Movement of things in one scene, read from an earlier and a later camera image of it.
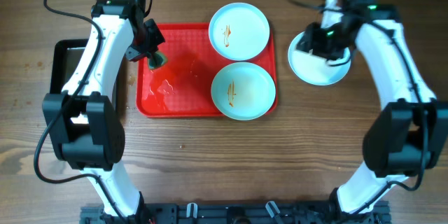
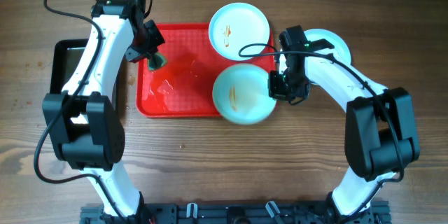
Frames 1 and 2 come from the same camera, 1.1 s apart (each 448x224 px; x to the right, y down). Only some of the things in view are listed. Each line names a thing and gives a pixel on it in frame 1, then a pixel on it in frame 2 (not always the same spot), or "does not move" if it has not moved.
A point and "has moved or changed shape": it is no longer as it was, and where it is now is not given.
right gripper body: (331, 42) -> (287, 86)
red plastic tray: (183, 87) does not move
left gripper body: (146, 41) does not move
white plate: (243, 91) has moved or changed shape
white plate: (239, 31) does not move
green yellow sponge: (157, 60) does not move
